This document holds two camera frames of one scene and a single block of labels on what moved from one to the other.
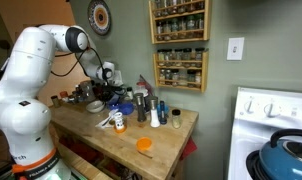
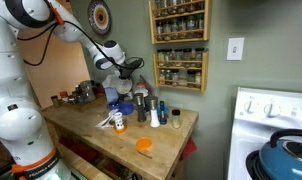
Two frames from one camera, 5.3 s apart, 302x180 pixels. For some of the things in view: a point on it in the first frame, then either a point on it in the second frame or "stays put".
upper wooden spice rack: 179,20 stays put
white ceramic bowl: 95,106 -> 124,85
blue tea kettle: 287,159 stays put
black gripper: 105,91 -> 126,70
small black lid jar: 176,118 stays put
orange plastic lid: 143,143 stays put
